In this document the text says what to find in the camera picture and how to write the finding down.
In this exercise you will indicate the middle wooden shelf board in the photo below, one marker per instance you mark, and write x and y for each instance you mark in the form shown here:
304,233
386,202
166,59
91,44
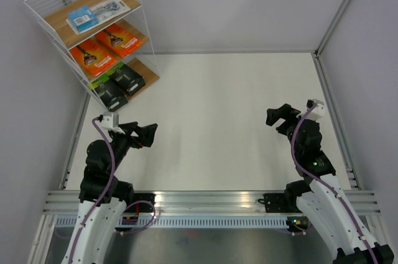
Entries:
81,72

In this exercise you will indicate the top wooden shelf board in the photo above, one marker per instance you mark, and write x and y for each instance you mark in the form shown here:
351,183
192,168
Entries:
63,30

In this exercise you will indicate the white Gillette razor pack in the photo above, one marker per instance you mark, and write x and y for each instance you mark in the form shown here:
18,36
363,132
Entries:
86,18

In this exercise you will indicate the white wire shelf rack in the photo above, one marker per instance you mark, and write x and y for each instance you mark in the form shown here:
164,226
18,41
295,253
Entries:
43,8

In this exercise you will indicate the wooden shelf board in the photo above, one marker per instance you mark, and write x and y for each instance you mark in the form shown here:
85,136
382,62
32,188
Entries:
63,30
81,72
149,76

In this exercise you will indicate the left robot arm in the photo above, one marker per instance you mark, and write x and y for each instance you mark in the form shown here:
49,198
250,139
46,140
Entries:
103,198

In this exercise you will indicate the white slotted cable duct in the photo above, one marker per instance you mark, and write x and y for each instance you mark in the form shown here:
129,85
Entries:
208,222

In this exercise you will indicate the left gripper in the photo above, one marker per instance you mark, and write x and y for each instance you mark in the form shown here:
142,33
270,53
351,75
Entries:
145,134

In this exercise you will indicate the orange razor box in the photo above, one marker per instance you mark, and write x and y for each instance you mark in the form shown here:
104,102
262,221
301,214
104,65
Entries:
119,40
93,57

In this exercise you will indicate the bottom wooden shelf board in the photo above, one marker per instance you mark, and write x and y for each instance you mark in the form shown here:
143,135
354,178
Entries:
149,76

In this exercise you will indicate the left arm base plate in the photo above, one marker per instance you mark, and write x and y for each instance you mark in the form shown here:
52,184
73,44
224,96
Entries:
143,203

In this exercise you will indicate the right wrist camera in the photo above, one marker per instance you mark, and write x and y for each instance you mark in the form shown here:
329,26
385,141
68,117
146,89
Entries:
317,109

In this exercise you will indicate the aluminium rail frame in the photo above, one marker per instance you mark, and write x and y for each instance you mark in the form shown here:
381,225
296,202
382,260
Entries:
177,202

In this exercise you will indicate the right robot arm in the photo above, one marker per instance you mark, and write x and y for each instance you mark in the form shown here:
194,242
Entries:
319,195

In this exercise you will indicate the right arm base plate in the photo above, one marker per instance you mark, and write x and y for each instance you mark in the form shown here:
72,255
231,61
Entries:
276,203

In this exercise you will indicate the black green razor box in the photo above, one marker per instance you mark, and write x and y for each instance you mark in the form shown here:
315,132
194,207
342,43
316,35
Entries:
108,92
126,78

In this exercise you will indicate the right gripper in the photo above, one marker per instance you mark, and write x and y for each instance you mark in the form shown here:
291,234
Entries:
285,110

